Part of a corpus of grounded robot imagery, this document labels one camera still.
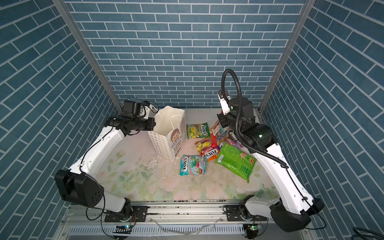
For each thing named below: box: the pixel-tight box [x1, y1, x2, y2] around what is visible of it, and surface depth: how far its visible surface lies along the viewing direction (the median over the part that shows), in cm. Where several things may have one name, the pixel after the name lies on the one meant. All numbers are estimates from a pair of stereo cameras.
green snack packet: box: [215, 142, 258, 183], surface depth 90 cm
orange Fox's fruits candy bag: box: [194, 137, 221, 162], surface depth 98 cm
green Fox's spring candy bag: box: [186, 122, 211, 140], surface depth 107 cm
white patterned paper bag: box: [147, 105, 187, 162], surface depth 84 cm
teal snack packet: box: [179, 154, 207, 176], surface depth 89 cm
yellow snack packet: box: [216, 126, 230, 142], surface depth 71 cm
